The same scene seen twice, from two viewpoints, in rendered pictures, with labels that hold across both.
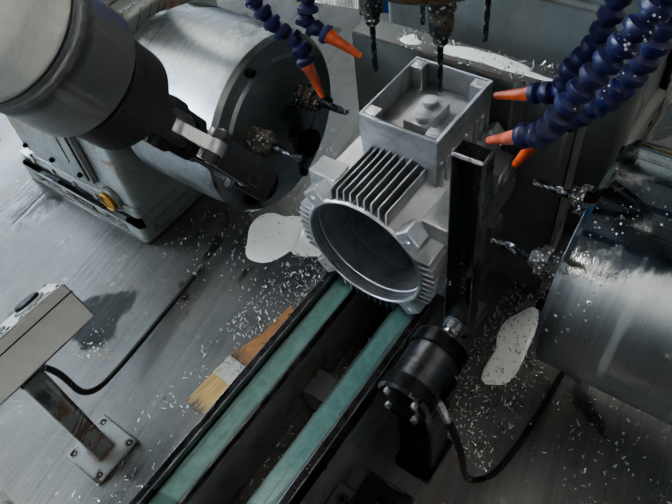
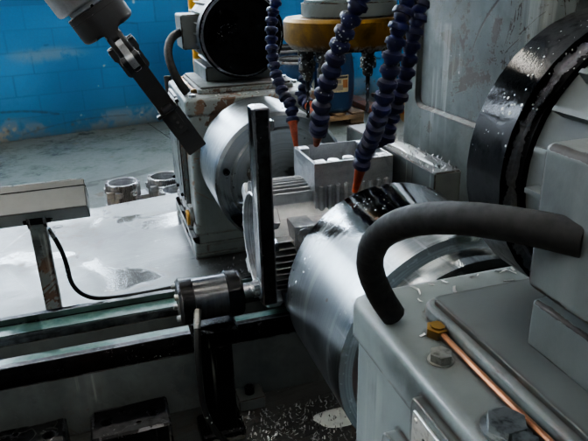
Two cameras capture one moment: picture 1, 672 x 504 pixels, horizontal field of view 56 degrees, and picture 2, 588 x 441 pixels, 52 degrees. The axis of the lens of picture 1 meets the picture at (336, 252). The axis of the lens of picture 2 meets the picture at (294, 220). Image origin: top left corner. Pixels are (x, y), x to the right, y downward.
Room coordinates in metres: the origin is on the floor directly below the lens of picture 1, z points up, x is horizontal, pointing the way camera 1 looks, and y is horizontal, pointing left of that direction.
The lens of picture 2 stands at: (-0.23, -0.50, 1.39)
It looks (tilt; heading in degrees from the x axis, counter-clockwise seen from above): 22 degrees down; 30
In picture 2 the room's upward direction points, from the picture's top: 2 degrees counter-clockwise
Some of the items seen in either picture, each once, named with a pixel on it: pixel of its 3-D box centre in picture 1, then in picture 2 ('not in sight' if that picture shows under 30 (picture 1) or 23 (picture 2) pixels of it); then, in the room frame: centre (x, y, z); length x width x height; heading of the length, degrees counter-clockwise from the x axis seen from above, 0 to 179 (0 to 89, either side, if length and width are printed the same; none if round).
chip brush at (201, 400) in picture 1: (248, 358); not in sight; (0.48, 0.15, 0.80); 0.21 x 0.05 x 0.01; 132
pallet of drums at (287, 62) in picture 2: not in sight; (291, 85); (5.09, 2.52, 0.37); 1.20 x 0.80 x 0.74; 142
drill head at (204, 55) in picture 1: (202, 96); (262, 159); (0.78, 0.15, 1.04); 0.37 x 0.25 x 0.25; 47
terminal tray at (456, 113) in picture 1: (426, 122); (341, 173); (0.56, -0.13, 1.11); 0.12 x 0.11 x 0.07; 136
